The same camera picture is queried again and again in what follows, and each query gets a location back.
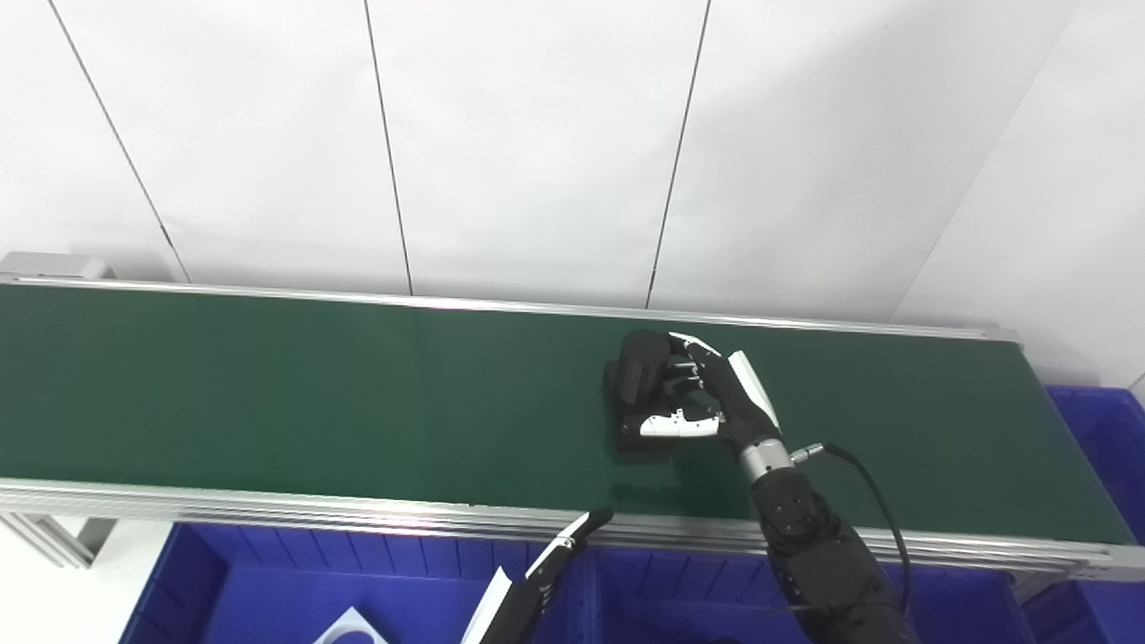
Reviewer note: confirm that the aluminium conveyor support leg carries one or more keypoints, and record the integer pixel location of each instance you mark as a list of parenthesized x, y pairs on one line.
[(67, 539)]

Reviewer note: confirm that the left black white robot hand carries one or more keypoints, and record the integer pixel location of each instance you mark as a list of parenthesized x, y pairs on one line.
[(528, 590)]

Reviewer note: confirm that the green conveyor belt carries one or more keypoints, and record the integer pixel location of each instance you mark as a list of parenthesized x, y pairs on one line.
[(268, 510), (268, 394)]

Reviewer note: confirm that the black cylinder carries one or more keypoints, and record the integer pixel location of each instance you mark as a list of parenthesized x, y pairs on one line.
[(640, 376)]

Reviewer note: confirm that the blue plastic bin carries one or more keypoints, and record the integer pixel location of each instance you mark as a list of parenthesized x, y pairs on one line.
[(286, 581), (1100, 447), (680, 599)]

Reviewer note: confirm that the white flat part with hole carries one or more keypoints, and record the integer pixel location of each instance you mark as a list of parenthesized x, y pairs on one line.
[(344, 628)]

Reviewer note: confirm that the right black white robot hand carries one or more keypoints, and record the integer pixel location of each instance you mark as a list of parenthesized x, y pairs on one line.
[(729, 402)]

